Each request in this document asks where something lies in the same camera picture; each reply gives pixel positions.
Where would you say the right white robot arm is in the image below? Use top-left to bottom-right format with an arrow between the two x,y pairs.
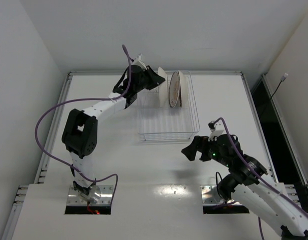
181,134 -> 308,240

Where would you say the orange sunburst glass plate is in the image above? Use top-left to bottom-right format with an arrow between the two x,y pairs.
169,71 -> 180,108

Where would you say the hanging usb cable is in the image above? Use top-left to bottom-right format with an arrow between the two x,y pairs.
270,72 -> 289,101

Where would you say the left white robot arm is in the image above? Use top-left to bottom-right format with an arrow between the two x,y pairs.
61,65 -> 166,202

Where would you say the metal base plate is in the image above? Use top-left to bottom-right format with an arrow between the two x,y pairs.
66,185 -> 114,207
200,184 -> 240,205

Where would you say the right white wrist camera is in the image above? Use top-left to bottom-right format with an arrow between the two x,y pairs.
208,121 -> 225,141

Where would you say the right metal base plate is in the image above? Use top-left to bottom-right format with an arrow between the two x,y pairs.
200,184 -> 240,205

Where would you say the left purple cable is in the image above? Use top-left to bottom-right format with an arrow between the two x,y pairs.
35,44 -> 134,201

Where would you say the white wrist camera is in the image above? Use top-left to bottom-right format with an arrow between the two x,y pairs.
132,54 -> 147,70
208,121 -> 225,141

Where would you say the floral plate brown rim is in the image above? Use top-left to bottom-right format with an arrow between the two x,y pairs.
178,71 -> 189,108
158,67 -> 168,108

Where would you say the white wire dish rack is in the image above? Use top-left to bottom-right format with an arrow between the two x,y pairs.
137,70 -> 200,143

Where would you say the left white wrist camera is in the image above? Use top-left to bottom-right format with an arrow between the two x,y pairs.
132,54 -> 147,70

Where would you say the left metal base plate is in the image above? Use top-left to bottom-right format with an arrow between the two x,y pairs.
66,185 -> 114,207

